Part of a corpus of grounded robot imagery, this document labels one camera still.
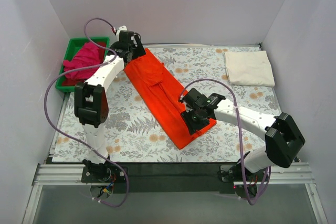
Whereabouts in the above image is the floral patterned table mat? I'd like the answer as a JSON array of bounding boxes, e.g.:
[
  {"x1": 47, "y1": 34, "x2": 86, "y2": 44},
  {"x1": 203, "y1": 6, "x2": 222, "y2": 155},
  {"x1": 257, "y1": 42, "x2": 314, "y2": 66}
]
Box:
[{"x1": 51, "y1": 46, "x2": 300, "y2": 163}]

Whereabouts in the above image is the orange t shirt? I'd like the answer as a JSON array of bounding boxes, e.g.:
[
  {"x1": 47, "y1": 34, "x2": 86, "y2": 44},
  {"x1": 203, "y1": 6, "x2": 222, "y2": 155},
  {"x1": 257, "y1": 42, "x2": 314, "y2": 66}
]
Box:
[{"x1": 124, "y1": 48, "x2": 216, "y2": 150}]

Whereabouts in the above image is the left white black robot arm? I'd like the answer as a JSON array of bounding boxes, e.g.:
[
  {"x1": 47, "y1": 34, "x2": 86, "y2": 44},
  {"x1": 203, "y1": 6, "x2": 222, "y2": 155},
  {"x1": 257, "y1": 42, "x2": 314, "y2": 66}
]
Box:
[{"x1": 74, "y1": 30, "x2": 145, "y2": 182}]

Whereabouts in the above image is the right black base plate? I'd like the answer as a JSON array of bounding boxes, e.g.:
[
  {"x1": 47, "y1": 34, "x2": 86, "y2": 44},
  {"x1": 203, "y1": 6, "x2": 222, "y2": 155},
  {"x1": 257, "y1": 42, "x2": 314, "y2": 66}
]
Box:
[{"x1": 217, "y1": 164, "x2": 266, "y2": 184}]

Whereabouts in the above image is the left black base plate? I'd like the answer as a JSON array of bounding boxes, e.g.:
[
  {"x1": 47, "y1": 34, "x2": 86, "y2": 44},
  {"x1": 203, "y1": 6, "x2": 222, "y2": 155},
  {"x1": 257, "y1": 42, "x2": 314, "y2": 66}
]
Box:
[{"x1": 81, "y1": 166, "x2": 129, "y2": 183}]

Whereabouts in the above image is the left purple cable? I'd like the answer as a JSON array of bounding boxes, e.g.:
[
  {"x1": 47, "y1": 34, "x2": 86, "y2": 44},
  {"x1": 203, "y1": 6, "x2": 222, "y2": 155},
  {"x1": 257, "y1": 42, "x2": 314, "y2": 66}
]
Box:
[{"x1": 44, "y1": 18, "x2": 130, "y2": 208}]

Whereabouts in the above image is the folded cream t shirt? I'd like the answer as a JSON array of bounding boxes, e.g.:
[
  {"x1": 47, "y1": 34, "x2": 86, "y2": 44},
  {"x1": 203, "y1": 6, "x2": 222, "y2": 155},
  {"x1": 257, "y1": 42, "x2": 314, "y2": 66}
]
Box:
[{"x1": 224, "y1": 51, "x2": 275, "y2": 87}]

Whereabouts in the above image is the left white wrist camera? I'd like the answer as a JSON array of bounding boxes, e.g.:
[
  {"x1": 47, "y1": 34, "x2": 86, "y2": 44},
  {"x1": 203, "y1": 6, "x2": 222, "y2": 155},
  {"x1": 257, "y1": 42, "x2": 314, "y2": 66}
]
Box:
[{"x1": 112, "y1": 25, "x2": 127, "y2": 36}]

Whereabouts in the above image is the aluminium frame rail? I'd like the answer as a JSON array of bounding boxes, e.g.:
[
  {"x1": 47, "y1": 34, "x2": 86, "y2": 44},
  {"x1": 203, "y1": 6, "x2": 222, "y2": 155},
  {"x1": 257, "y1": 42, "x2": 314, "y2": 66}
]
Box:
[{"x1": 31, "y1": 163, "x2": 316, "y2": 190}]

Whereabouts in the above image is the magenta t shirt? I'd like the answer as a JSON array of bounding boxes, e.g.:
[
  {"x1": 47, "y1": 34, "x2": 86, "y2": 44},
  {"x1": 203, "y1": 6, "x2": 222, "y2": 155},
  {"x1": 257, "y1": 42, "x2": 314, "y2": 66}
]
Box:
[{"x1": 63, "y1": 42, "x2": 105, "y2": 83}]

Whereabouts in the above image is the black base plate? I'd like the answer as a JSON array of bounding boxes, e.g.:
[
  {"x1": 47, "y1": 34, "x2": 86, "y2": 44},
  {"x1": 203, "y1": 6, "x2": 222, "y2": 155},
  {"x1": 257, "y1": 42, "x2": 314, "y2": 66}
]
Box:
[
  {"x1": 217, "y1": 164, "x2": 266, "y2": 184},
  {"x1": 81, "y1": 166, "x2": 129, "y2": 183}
]

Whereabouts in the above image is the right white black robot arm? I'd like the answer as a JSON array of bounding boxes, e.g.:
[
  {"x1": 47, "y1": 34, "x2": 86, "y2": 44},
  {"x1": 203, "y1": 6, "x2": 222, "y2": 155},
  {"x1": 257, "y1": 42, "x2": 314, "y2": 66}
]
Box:
[{"x1": 179, "y1": 88, "x2": 306, "y2": 181}]

